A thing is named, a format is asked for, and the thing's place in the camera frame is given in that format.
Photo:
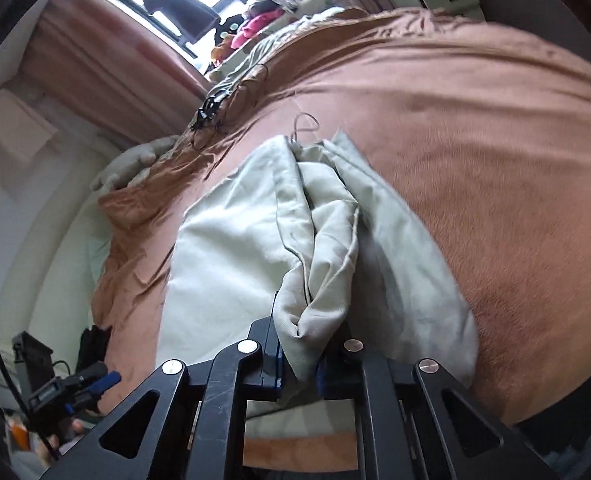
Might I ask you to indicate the cream pants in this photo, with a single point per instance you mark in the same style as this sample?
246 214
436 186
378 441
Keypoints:
225 270

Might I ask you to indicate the dark cloth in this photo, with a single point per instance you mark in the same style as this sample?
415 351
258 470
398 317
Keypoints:
94 346

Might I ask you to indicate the white plush toy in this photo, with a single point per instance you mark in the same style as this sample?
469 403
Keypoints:
125 165

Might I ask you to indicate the orange packet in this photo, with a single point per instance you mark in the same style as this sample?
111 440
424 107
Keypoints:
17 435

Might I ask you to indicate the grey box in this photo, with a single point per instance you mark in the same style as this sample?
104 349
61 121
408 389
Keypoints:
32 352

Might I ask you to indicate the beige board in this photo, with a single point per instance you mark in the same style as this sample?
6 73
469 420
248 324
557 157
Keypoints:
10 125

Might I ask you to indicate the pink cloth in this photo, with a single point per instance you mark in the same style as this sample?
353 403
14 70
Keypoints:
255 27

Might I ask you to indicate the pile of clothes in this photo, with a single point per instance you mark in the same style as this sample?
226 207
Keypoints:
280 2

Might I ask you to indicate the hanging dark garment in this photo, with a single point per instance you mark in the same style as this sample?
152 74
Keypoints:
175 0

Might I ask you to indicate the brown blanket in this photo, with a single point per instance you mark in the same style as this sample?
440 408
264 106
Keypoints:
475 160

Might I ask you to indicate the person's left hand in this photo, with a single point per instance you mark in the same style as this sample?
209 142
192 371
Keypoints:
75 428

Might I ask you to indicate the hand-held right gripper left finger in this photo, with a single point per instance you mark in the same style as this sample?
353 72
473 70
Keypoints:
276 371

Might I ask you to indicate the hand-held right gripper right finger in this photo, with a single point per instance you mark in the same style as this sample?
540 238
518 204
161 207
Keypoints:
330 381

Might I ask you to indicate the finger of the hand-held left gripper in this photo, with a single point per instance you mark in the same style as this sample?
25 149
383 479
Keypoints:
109 381
92 373

